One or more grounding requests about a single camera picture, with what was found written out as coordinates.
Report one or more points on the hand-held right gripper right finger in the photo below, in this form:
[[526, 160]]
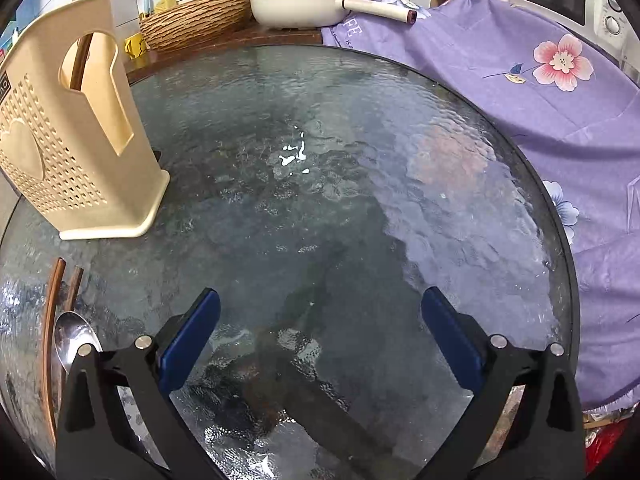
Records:
[[450, 340]]

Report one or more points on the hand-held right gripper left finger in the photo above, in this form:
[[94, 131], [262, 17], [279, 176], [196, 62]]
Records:
[[190, 340]]

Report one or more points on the metal spoon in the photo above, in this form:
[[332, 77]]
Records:
[[72, 332]]

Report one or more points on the cream plastic utensil holder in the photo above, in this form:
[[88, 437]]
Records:
[[75, 160]]

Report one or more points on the red bag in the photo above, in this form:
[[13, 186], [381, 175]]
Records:
[[612, 445]]

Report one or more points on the purple floral cloth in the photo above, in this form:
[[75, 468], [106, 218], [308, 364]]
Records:
[[575, 125]]

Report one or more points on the yellow mug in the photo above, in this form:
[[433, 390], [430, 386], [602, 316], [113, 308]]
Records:
[[134, 46]]

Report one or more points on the woven pattern sink basin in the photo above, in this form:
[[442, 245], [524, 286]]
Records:
[[200, 22]]

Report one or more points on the white pan with glass lid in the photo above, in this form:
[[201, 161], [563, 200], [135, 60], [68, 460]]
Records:
[[290, 10]]

